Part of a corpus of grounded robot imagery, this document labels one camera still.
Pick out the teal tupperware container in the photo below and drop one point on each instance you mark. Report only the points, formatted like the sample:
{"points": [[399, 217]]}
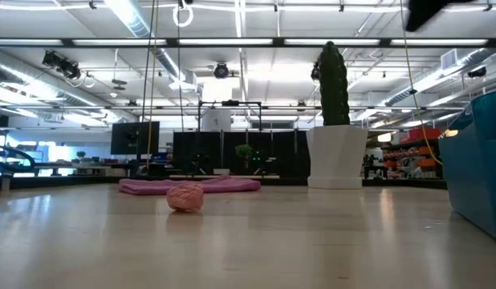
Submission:
{"points": [[476, 172]]}

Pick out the black ceiling spotlight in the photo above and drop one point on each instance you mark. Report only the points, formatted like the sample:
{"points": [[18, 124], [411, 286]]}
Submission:
{"points": [[221, 70], [61, 64], [476, 72]]}

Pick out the green cactus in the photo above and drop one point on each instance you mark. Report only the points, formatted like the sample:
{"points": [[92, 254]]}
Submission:
{"points": [[333, 84]]}

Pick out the shelf with orange bins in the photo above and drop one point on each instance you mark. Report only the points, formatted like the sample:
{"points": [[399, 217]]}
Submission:
{"points": [[416, 152]]}

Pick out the white hexagonal plant pot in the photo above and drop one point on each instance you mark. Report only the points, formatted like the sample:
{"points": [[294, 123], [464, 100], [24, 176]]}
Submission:
{"points": [[336, 156]]}

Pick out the black partition panels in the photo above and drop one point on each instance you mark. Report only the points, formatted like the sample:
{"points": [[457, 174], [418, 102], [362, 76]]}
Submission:
{"points": [[280, 152]]}

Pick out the small green background plant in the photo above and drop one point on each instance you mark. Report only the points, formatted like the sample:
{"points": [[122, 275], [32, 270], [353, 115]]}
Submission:
{"points": [[244, 150]]}

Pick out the white background cylinder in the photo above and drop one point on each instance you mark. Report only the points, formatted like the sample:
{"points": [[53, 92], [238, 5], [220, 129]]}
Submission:
{"points": [[216, 120]]}

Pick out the purple folded cloth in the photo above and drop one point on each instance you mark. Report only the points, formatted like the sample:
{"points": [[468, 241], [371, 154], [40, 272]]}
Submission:
{"points": [[216, 185]]}

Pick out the pink textured toy ball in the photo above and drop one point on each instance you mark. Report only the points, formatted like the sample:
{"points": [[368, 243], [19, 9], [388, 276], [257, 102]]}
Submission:
{"points": [[185, 197]]}

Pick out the black background monitor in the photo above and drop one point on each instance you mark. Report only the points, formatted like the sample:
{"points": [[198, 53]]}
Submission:
{"points": [[129, 138]]}

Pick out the dark curved tube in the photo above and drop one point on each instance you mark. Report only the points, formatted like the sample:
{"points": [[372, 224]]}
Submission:
{"points": [[25, 156]]}

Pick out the black aluminium table frame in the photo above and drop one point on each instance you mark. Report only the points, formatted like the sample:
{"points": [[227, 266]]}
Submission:
{"points": [[392, 183]]}

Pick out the black background gantry frame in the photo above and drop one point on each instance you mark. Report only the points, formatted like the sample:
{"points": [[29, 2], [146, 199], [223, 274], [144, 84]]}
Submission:
{"points": [[230, 103]]}

